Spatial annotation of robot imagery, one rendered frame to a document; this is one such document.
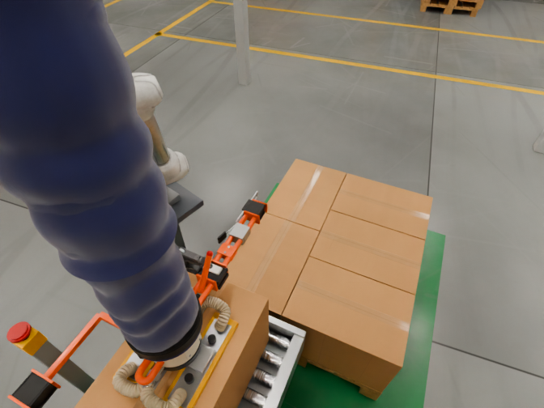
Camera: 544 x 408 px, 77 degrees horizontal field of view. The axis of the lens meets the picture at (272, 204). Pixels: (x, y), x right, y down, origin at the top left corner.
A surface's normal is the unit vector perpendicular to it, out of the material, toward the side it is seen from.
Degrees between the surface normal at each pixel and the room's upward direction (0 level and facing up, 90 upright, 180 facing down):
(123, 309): 77
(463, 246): 0
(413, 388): 0
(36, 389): 0
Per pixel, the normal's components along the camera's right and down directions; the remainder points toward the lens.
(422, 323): 0.00, -0.69
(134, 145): 0.93, -0.03
